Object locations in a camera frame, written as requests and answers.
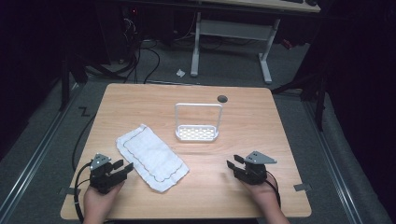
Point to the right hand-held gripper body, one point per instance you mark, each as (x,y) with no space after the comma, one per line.
(252,173)

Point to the dark round table grommet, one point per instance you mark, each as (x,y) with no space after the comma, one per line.
(222,99)

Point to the grey tape strip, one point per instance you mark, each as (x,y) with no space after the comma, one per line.
(302,187)
(67,191)

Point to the black computer tower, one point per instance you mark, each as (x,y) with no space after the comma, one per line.
(118,31)

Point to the white-legged desk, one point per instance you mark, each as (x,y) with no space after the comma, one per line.
(234,30)

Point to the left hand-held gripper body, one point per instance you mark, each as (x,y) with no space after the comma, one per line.
(100,178)

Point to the person's right hand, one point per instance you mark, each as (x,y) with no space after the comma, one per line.
(263,195)

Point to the black metal stand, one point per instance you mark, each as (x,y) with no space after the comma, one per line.
(320,102)
(64,85)

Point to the crumpled white paper scrap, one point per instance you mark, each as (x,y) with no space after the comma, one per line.
(180,73)

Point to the small red object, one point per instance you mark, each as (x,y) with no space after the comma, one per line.
(286,44)

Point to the white towel with dark stitching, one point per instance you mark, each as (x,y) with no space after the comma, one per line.
(150,156)

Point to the metal floor rail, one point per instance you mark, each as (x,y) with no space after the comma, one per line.
(35,161)
(330,161)

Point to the person's left hand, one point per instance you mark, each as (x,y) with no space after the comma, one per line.
(97,200)

